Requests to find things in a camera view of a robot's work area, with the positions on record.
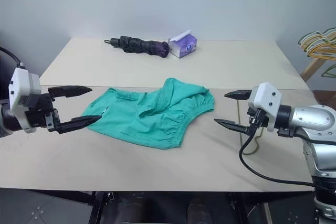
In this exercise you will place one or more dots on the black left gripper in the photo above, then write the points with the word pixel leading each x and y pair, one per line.
pixel 39 113

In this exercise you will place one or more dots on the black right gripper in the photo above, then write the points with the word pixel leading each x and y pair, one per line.
pixel 256 120

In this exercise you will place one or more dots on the green cloth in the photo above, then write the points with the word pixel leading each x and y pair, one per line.
pixel 147 124

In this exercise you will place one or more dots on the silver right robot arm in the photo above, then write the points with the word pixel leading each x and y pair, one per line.
pixel 315 119

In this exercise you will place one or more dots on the purple tissue box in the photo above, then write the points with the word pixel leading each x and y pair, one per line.
pixel 181 48

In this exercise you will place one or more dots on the wooden clothes rack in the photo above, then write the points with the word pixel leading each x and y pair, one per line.
pixel 311 68

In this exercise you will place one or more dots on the black folded umbrella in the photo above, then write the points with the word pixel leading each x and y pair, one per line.
pixel 141 45

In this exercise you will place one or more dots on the black screwed base panel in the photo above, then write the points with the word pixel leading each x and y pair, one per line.
pixel 39 208
pixel 291 211

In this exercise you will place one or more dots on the dark rounded foot shape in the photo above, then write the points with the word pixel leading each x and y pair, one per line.
pixel 198 212
pixel 137 212

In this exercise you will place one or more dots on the bunch of clothes hangers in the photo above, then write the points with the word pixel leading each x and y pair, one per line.
pixel 315 33

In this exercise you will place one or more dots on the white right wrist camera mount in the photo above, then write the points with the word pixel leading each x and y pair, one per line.
pixel 267 98

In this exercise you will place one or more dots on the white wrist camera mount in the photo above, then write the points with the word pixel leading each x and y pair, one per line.
pixel 267 98
pixel 19 82

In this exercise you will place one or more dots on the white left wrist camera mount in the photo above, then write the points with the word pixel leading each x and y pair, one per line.
pixel 19 82

